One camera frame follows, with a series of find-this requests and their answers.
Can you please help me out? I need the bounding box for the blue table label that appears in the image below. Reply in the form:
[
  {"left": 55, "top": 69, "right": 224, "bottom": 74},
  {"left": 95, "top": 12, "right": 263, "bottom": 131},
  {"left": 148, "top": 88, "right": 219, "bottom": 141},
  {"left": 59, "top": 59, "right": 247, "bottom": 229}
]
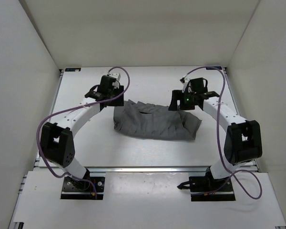
[
  {"left": 64, "top": 68, "right": 81, "bottom": 72},
  {"left": 205, "top": 66, "right": 222, "bottom": 70}
]

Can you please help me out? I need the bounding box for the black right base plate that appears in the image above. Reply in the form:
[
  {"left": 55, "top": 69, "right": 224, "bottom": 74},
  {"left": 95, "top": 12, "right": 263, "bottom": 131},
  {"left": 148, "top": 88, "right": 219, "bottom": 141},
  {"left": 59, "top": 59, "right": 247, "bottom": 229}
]
[{"left": 177, "top": 171, "right": 236, "bottom": 202}]

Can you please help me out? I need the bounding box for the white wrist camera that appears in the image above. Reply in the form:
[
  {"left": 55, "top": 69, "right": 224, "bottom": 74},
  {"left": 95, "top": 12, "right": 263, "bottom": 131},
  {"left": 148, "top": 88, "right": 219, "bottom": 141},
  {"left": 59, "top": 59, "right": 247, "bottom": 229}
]
[
  {"left": 180, "top": 75, "right": 191, "bottom": 93},
  {"left": 107, "top": 73, "right": 121, "bottom": 88}
]

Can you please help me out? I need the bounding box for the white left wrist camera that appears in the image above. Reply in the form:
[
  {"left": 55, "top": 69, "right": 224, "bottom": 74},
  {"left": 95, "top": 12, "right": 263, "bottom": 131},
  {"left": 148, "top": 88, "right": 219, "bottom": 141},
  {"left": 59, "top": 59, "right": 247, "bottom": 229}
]
[{"left": 107, "top": 73, "right": 121, "bottom": 88}]

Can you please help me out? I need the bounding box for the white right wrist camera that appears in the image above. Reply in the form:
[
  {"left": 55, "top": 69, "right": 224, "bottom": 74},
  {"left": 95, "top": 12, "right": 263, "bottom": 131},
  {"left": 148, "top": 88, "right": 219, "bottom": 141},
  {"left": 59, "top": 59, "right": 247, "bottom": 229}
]
[{"left": 180, "top": 75, "right": 191, "bottom": 93}]

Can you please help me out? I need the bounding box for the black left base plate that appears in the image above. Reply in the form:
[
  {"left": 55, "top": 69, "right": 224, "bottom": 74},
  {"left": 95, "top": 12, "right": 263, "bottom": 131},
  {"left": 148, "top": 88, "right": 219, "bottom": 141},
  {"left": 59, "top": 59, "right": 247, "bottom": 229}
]
[{"left": 61, "top": 173, "right": 105, "bottom": 200}]

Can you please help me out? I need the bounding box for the grey pleated skirt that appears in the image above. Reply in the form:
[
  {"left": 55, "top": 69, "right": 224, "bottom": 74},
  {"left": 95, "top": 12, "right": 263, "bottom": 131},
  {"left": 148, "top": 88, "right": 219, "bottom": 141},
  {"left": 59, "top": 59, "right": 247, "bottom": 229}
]
[{"left": 113, "top": 100, "right": 202, "bottom": 141}]

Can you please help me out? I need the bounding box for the left blue table label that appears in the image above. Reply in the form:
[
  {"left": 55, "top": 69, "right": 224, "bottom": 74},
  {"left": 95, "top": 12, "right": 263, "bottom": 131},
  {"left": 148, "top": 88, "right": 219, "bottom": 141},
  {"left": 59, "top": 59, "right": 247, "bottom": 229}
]
[{"left": 64, "top": 68, "right": 81, "bottom": 72}]

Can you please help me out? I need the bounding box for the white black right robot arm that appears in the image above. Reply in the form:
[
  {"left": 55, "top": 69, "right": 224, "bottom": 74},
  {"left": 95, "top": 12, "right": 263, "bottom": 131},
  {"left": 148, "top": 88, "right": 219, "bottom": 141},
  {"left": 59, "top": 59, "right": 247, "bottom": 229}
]
[{"left": 169, "top": 76, "right": 262, "bottom": 191}]

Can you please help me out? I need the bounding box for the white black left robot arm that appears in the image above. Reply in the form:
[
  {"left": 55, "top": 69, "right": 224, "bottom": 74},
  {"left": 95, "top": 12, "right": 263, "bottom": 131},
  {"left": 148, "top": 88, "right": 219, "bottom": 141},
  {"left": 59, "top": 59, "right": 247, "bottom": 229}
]
[{"left": 40, "top": 73, "right": 124, "bottom": 191}]

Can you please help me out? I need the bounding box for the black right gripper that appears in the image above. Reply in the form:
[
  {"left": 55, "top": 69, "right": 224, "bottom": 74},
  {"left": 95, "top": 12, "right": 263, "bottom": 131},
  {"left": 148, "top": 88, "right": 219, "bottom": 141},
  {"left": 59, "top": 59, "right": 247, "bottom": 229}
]
[{"left": 170, "top": 90, "right": 197, "bottom": 112}]

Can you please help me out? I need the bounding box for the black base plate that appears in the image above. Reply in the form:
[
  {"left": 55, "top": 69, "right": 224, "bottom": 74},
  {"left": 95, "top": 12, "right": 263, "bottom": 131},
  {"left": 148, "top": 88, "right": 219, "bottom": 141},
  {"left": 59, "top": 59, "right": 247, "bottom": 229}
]
[
  {"left": 177, "top": 171, "right": 236, "bottom": 202},
  {"left": 61, "top": 173, "right": 105, "bottom": 200}
]

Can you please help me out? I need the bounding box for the right blue table label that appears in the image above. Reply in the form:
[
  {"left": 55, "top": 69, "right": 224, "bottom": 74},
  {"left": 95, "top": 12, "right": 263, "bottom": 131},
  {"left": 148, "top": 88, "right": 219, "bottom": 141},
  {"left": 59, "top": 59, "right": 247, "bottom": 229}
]
[{"left": 205, "top": 66, "right": 222, "bottom": 70}]

